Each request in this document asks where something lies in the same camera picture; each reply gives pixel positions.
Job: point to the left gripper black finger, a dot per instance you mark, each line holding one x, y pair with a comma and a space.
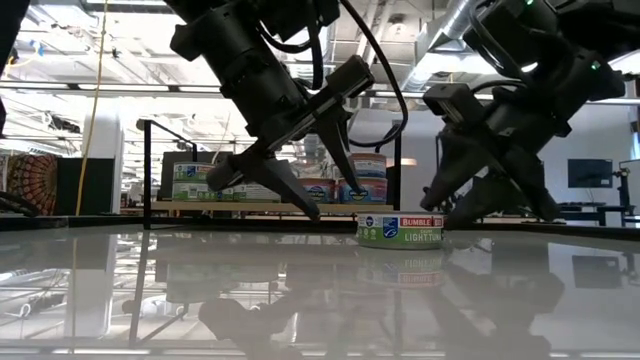
270, 175
337, 140

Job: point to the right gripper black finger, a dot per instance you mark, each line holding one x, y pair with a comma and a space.
490, 200
457, 165

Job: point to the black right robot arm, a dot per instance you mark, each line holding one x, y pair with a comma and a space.
575, 30

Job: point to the small black flat monitor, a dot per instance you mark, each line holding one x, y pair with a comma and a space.
590, 173

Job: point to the long ceiling light strip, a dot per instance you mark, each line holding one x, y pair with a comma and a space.
615, 101

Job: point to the black desk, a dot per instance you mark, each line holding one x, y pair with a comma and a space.
595, 212

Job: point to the black panel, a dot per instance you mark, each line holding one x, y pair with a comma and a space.
95, 185

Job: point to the red patterned tapestry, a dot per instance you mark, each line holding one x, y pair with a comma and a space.
32, 175

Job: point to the wooden shelf black metal frame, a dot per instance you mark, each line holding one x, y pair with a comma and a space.
200, 206

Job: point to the black metal table frame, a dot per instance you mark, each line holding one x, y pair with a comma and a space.
600, 231

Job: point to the silver ventilation duct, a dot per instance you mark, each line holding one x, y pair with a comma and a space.
450, 25

